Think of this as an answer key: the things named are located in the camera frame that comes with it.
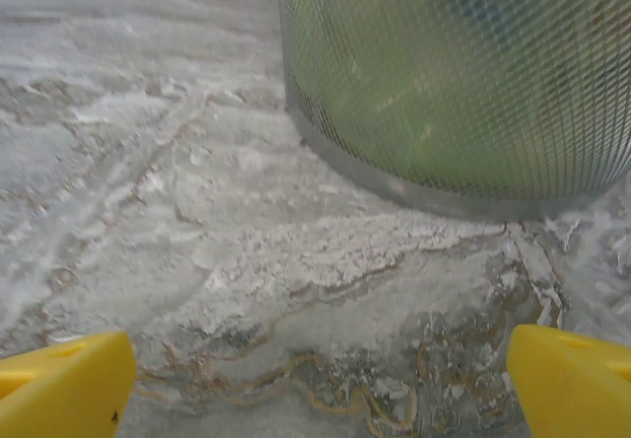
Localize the grey metal mesh bin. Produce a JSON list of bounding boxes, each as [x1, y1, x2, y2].
[[274, 0, 631, 223]]

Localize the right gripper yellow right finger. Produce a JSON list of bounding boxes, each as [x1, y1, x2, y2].
[[507, 324, 631, 438]]

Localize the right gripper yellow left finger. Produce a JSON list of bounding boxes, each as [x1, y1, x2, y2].
[[0, 329, 138, 438]]

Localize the green-lined trash bin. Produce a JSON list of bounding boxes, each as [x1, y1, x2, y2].
[[280, 0, 631, 202]]

